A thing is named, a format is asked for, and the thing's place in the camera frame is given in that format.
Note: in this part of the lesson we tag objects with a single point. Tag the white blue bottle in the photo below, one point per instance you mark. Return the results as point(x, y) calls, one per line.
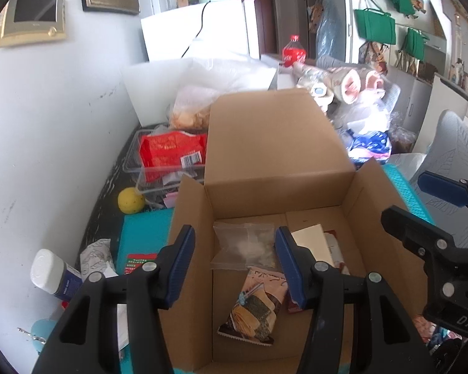
point(52, 272)

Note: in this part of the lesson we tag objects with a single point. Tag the brown cardboard box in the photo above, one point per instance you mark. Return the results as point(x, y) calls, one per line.
point(273, 152)

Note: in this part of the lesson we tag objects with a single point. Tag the gold intercom wall panel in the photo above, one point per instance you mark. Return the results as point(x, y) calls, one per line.
point(33, 15)

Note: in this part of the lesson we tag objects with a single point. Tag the yellow ball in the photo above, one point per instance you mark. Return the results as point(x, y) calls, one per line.
point(130, 200)

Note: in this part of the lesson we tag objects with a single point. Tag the white fridge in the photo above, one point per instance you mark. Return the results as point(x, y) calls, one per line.
point(171, 31)

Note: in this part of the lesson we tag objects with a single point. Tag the plastic-wrapped hanging garment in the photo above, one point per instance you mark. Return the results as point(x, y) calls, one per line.
point(329, 27)

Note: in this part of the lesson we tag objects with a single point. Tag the large green tote bag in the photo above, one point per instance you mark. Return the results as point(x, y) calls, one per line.
point(374, 27)

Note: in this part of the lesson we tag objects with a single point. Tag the white crumpled tissue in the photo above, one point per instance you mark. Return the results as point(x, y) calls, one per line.
point(97, 257)

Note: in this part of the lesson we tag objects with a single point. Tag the grey leaf-patterned chair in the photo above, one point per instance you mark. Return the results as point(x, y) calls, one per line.
point(456, 144)

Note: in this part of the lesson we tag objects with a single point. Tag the red white snack packet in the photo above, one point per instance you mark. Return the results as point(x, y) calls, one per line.
point(316, 241)

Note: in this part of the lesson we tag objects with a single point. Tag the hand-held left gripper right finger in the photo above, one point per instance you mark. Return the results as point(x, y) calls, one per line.
point(290, 265)

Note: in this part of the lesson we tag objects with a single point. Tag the small red packet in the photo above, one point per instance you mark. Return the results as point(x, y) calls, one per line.
point(136, 261)

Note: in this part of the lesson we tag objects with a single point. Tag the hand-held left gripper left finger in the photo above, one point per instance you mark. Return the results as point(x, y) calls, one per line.
point(181, 265)

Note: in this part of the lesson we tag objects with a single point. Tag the cola bottle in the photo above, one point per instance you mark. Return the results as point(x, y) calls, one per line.
point(294, 52)

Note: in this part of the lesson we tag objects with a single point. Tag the small green tote bag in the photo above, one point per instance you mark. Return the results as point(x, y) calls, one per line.
point(415, 45)

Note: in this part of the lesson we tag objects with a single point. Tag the seaweed snack packet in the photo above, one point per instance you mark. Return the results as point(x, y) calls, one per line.
point(253, 311)

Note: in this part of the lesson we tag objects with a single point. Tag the blue tissue pack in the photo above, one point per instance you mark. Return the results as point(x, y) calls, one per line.
point(368, 146)

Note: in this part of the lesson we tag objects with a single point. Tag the clear plastic bag of food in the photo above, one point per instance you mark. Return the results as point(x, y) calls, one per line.
point(148, 89)

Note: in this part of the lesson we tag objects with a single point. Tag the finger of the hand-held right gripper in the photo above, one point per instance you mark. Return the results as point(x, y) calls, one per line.
point(413, 230)
point(444, 187)

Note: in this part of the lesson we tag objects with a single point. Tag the brown door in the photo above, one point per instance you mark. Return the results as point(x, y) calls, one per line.
point(263, 19)

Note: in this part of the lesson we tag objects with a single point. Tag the patterned cloth bag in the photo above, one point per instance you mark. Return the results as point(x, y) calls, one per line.
point(372, 56)

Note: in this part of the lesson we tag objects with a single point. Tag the blue egg-shaped humidifier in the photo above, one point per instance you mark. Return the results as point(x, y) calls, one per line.
point(43, 333)

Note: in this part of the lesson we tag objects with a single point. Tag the red snack bag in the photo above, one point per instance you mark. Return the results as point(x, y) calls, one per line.
point(167, 150)

